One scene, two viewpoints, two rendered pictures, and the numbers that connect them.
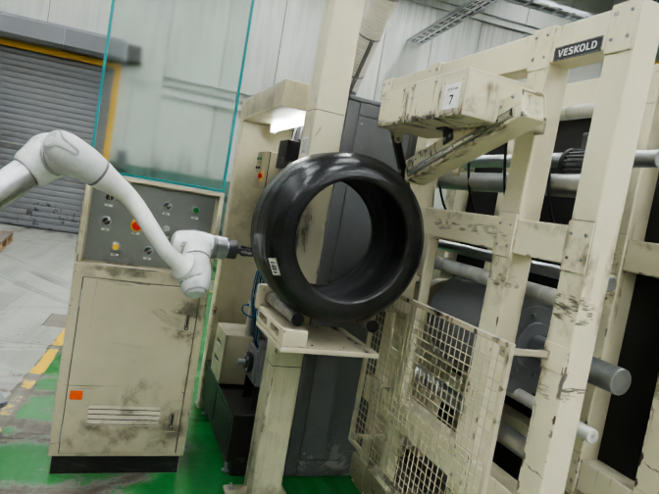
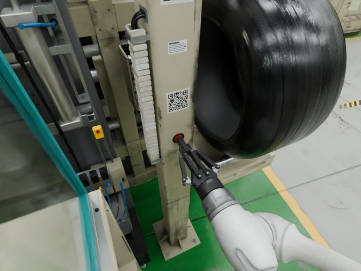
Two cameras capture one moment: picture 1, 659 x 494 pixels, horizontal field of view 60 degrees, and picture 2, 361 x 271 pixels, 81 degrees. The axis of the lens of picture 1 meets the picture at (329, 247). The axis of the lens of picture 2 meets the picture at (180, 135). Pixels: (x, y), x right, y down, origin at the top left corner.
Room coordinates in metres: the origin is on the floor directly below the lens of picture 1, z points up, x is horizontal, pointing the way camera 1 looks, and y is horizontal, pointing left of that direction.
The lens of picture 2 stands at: (2.33, 0.68, 1.59)
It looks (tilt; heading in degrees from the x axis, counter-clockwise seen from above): 45 degrees down; 267
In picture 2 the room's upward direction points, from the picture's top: straight up
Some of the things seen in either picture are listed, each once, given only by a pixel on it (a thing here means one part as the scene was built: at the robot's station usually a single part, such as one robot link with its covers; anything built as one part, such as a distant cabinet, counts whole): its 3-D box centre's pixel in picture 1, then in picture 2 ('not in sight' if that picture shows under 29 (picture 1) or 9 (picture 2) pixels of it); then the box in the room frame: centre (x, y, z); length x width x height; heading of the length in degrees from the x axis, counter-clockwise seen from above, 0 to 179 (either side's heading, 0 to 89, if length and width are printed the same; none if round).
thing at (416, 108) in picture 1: (444, 109); not in sight; (2.10, -0.33, 1.71); 0.61 x 0.25 x 0.15; 21
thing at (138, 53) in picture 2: not in sight; (147, 109); (2.41, 0.17, 1.19); 0.05 x 0.04 x 0.48; 111
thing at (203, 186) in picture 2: (237, 250); (206, 182); (2.24, 0.35, 1.06); 0.09 x 0.08 x 0.07; 111
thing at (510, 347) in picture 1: (414, 402); not in sight; (2.01, -0.40, 0.65); 0.90 x 0.02 x 0.70; 21
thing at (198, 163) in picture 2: not in sight; (199, 164); (2.25, 0.28, 1.06); 0.11 x 0.01 x 0.04; 110
